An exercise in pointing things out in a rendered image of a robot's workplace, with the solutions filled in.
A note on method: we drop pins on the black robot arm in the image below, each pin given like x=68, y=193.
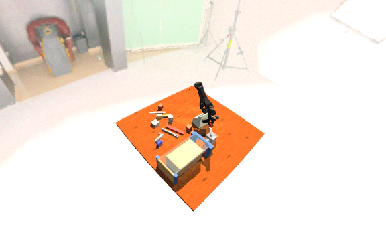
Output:
x=205, y=104

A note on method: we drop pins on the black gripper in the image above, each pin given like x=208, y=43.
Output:
x=207, y=120

